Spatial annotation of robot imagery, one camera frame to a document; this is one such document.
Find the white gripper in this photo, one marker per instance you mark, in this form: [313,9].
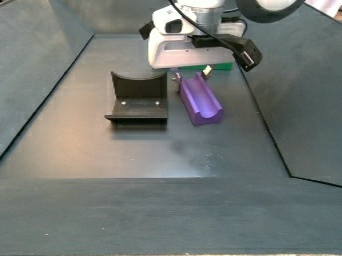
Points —
[171,35]

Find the purple arch block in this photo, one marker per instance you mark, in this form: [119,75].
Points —
[200,102]

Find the black arch fixture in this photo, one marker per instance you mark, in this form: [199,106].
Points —
[140,98]

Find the black wrist camera with cable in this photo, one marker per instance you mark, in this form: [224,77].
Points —
[244,50]

